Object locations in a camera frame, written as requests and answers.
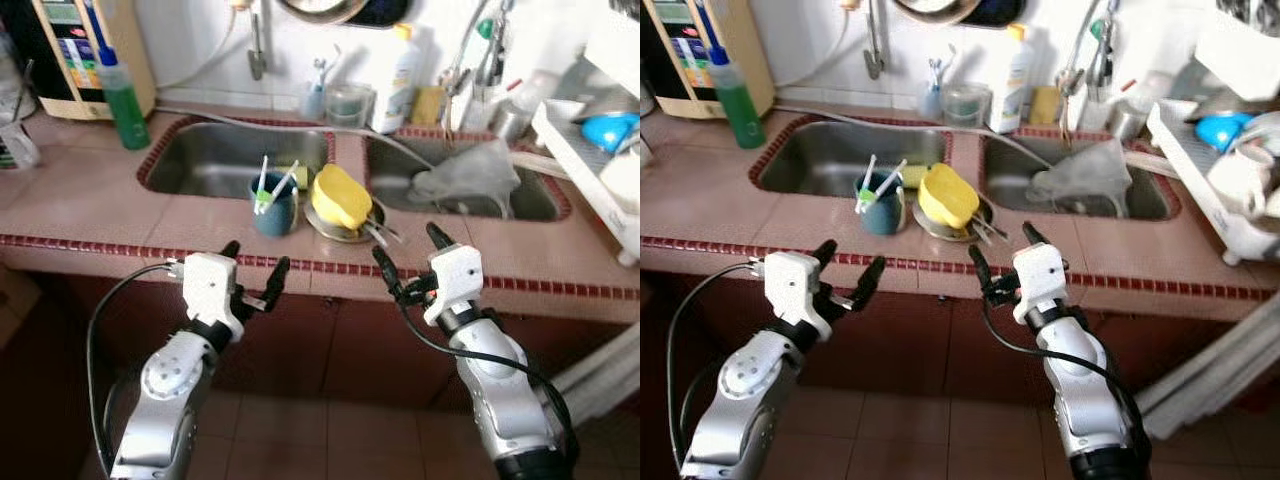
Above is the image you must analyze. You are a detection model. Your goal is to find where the round steel plate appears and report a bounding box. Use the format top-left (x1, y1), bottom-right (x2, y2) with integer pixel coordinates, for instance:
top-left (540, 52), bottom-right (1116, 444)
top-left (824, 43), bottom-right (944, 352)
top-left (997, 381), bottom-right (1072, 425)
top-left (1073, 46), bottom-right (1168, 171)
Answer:
top-left (912, 200), bottom-right (996, 244)
top-left (305, 200), bottom-right (389, 245)

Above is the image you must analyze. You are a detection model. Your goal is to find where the dark teal bunny mug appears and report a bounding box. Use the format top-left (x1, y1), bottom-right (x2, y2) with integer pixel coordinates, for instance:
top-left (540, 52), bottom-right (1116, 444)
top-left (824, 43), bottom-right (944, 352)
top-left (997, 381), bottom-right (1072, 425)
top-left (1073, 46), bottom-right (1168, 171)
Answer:
top-left (855, 172), bottom-right (906, 237)
top-left (249, 172), bottom-right (300, 238)

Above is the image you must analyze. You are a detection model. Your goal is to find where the yellow plastic bowl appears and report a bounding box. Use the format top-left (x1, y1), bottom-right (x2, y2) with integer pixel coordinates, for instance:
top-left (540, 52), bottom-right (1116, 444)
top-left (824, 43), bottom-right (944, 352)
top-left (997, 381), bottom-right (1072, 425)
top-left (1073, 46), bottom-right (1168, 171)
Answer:
top-left (311, 163), bottom-right (374, 231)
top-left (917, 163), bottom-right (981, 229)

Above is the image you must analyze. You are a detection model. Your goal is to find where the clear plastic bag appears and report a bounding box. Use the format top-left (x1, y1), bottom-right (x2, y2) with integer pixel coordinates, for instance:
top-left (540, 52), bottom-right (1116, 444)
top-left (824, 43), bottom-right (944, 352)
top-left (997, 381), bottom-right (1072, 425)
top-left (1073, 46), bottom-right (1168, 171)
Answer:
top-left (1028, 138), bottom-right (1134, 216)
top-left (408, 140), bottom-right (521, 216)

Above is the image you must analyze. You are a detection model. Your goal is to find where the dark red base cabinet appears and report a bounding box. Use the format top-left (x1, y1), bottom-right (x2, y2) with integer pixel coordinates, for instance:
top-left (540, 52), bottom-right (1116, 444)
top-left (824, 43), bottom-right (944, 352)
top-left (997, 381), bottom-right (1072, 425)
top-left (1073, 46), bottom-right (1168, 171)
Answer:
top-left (40, 262), bottom-right (641, 411)
top-left (640, 270), bottom-right (1280, 421)

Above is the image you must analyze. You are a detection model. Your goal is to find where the stainless steel sink basin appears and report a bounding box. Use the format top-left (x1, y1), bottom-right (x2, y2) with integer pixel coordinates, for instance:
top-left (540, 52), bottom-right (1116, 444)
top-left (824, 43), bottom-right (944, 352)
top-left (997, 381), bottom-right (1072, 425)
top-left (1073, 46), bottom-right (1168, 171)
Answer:
top-left (757, 120), bottom-right (949, 198)
top-left (983, 135), bottom-right (1179, 221)
top-left (145, 120), bottom-right (333, 199)
top-left (365, 135), bottom-right (571, 223)

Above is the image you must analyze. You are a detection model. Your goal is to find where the thick dark yellow sponge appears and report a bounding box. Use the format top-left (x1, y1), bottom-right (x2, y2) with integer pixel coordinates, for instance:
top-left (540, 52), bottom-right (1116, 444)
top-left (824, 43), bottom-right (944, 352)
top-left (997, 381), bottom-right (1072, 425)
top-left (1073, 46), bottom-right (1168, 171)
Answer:
top-left (1028, 86), bottom-right (1063, 126)
top-left (410, 86), bottom-right (446, 126)

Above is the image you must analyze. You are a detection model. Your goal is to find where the steel cup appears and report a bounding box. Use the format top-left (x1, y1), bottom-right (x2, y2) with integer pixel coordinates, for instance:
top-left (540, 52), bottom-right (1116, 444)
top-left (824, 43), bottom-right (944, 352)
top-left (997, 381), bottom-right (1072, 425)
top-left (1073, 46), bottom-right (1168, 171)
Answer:
top-left (1108, 95), bottom-right (1151, 141)
top-left (490, 95), bottom-right (536, 141)

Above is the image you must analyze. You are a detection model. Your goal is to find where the clear plastic pail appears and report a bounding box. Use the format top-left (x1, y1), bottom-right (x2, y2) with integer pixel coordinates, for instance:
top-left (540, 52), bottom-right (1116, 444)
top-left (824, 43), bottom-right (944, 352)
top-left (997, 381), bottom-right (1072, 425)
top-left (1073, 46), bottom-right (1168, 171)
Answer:
top-left (325, 83), bottom-right (376, 128)
top-left (940, 83), bottom-right (993, 128)

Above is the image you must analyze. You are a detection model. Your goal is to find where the white yellow-capped detergent bottle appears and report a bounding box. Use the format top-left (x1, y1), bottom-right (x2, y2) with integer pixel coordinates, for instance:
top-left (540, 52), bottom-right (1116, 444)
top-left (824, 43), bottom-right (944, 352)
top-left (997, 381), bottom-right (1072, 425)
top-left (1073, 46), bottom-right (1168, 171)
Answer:
top-left (372, 22), bottom-right (423, 136)
top-left (988, 22), bottom-right (1038, 136)

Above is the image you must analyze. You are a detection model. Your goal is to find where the white dish rack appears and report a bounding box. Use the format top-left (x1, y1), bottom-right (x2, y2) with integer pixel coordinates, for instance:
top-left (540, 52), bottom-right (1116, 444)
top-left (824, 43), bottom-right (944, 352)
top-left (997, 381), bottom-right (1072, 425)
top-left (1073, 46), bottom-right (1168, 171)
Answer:
top-left (1145, 98), bottom-right (1280, 266)
top-left (530, 95), bottom-right (641, 266)

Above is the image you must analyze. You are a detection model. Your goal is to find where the green dish soap bottle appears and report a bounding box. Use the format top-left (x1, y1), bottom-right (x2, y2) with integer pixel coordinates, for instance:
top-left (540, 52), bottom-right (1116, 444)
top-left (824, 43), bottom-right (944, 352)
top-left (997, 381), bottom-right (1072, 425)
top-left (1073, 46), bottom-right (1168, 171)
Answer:
top-left (695, 0), bottom-right (766, 151)
top-left (83, 0), bottom-right (151, 151)

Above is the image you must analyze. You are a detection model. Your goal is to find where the curved steel sink faucet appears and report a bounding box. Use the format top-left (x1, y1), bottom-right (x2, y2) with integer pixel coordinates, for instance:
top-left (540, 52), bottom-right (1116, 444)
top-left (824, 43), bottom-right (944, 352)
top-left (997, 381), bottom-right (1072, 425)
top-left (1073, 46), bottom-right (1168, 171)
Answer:
top-left (445, 0), bottom-right (516, 131)
top-left (1060, 0), bottom-right (1126, 131)

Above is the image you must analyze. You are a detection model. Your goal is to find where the white ceramic cup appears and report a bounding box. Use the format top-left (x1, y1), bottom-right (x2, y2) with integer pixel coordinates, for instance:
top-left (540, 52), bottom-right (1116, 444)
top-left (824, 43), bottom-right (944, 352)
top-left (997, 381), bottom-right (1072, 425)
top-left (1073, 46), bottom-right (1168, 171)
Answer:
top-left (600, 148), bottom-right (641, 213)
top-left (1207, 145), bottom-right (1276, 219)

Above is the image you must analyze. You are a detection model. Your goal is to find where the blue plastic bowl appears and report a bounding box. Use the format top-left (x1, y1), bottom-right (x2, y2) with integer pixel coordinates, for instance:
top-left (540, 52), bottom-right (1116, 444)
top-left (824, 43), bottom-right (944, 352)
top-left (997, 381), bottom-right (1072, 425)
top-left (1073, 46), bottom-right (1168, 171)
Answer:
top-left (580, 112), bottom-right (641, 153)
top-left (1195, 112), bottom-right (1256, 153)

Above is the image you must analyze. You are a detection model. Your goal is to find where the beige water purifier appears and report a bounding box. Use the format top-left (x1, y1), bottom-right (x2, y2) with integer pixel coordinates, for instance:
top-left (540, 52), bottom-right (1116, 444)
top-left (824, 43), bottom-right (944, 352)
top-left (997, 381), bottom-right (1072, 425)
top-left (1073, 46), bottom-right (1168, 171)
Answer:
top-left (0, 0), bottom-right (158, 121)
top-left (640, 0), bottom-right (776, 121)

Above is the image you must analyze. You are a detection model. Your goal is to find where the white green-capped bottle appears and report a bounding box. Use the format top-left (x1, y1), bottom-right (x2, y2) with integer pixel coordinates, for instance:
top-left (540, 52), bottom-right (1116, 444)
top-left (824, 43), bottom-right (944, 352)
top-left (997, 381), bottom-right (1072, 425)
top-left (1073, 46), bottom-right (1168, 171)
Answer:
top-left (470, 17), bottom-right (513, 106)
top-left (1085, 17), bottom-right (1123, 106)

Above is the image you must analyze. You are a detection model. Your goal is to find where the white slatted panel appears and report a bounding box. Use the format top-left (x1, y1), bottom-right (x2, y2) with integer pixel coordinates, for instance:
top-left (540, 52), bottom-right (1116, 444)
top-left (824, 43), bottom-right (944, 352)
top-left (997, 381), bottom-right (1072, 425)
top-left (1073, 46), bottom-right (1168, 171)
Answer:
top-left (1135, 290), bottom-right (1280, 441)

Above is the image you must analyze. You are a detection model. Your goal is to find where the hanging dark pan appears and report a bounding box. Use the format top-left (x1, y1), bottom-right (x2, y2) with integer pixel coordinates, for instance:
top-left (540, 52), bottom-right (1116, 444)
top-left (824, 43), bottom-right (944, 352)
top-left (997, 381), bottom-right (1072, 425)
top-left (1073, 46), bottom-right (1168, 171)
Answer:
top-left (345, 0), bottom-right (411, 29)
top-left (965, 0), bottom-right (1026, 29)

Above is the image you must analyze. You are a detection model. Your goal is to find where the white printed cup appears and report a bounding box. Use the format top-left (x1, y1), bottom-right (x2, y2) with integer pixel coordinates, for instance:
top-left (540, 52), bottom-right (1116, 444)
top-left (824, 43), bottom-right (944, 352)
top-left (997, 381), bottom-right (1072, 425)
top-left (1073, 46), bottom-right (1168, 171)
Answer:
top-left (0, 120), bottom-right (41, 171)

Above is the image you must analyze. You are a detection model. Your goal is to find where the white plastic container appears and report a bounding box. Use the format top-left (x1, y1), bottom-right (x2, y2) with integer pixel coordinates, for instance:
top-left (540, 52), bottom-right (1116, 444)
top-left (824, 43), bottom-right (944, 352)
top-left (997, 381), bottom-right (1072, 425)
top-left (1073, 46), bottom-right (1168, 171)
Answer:
top-left (585, 10), bottom-right (641, 96)
top-left (1195, 10), bottom-right (1280, 101)

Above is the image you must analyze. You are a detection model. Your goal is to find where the large white plastic jar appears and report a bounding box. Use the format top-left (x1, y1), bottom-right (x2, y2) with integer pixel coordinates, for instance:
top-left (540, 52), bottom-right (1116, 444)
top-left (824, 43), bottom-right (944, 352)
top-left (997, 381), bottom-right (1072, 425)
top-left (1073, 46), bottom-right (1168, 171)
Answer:
top-left (0, 25), bottom-right (38, 126)

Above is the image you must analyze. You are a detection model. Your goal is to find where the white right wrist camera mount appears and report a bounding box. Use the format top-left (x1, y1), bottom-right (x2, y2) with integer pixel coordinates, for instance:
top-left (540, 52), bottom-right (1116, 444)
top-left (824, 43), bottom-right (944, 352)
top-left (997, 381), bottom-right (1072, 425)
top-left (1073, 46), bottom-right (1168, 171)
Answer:
top-left (1012, 243), bottom-right (1069, 323)
top-left (423, 247), bottom-right (484, 326)

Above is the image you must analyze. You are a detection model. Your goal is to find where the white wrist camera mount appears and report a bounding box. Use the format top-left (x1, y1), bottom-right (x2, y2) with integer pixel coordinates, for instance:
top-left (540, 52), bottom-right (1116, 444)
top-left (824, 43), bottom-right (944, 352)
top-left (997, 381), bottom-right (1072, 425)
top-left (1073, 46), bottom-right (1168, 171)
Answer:
top-left (762, 251), bottom-right (831, 341)
top-left (423, 247), bottom-right (484, 326)
top-left (182, 253), bottom-right (244, 341)
top-left (1012, 243), bottom-right (1069, 323)

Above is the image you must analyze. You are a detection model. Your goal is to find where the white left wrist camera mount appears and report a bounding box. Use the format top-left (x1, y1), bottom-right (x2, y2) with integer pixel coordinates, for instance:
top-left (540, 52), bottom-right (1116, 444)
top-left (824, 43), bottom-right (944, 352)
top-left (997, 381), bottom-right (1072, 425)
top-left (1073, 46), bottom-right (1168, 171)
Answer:
top-left (762, 251), bottom-right (831, 341)
top-left (182, 253), bottom-right (244, 341)

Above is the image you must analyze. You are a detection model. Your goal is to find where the grey water hose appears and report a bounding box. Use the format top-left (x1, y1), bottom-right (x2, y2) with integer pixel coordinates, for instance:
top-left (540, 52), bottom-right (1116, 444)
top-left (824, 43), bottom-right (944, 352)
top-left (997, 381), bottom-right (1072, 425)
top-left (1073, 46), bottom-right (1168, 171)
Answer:
top-left (155, 103), bottom-right (441, 171)
top-left (770, 103), bottom-right (1051, 171)

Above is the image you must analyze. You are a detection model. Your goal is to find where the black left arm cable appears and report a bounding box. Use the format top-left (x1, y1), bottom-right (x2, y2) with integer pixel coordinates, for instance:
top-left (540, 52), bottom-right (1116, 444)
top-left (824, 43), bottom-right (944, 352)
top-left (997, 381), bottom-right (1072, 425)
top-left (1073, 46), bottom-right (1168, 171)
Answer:
top-left (85, 262), bottom-right (186, 473)
top-left (665, 262), bottom-right (766, 473)

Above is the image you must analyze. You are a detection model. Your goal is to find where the steel wall tap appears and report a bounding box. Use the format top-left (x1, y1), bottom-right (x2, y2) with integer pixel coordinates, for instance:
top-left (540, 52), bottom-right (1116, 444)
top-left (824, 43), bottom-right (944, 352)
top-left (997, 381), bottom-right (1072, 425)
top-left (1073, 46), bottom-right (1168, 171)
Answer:
top-left (863, 0), bottom-right (886, 81)
top-left (247, 0), bottom-right (269, 81)

